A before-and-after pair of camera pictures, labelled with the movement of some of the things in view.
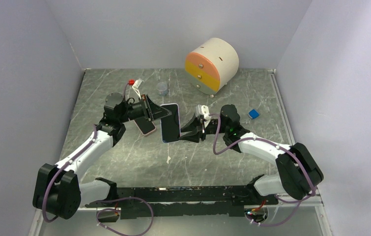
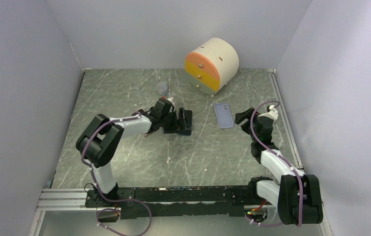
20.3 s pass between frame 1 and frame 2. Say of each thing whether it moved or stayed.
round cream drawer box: stayed
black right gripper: moved
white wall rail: stayed
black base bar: stayed
